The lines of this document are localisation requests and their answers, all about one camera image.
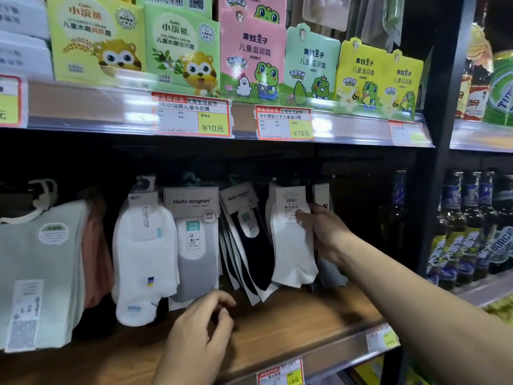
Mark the yellow-green raccoon cream box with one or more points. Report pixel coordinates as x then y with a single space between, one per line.
96 40

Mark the person's right hand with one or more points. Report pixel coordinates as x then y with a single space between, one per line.
328 234

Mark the white ankle sock pair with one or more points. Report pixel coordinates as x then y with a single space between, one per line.
144 260

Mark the white plastic hanger hook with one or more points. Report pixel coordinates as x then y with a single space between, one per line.
46 196

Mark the person's right thumb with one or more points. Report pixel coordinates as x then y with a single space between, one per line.
306 219

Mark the person's left thumb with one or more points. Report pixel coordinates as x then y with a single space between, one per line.
225 322

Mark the wooden shelf board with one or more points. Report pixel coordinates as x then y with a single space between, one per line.
300 316

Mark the mint frog cream pack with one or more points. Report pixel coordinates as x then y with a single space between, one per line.
312 68

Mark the clear hanging packet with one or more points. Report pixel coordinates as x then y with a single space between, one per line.
326 11

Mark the mint green sock pack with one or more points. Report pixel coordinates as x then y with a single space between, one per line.
40 276

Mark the red yellow price tag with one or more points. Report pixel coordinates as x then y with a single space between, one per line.
280 372
9 100
284 123
408 133
191 114
382 338

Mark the pink frog cream pack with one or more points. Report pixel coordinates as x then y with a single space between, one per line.
252 56

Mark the person's left hand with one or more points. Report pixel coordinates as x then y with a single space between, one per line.
192 336

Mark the grey sock pack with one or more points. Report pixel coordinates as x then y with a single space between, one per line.
196 264

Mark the white sock pack black print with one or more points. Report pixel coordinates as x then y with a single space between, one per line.
328 272

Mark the light green raccoon cream box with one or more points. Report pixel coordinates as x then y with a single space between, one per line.
182 56

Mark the white box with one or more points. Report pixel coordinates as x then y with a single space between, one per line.
22 13
24 56

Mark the green box with code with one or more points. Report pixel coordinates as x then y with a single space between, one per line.
176 3

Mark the green beer can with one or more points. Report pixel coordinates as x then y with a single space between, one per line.
500 92

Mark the black shelf upright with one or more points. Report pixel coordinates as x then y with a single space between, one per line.
443 116

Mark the yellow frog cream pack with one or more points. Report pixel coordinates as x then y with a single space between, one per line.
404 86
358 76

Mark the person's left forearm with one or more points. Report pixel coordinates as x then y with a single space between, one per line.
180 374

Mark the bottle with yellow foil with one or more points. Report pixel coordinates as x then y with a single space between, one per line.
477 76

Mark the clear shelf edge rail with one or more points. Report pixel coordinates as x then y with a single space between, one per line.
100 108

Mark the person's right forearm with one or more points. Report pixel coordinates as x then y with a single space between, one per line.
421 308

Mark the grey shelf edge rail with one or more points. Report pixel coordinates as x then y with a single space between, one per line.
485 290
481 136

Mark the pink sock pack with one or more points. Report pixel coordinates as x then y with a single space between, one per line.
98 252

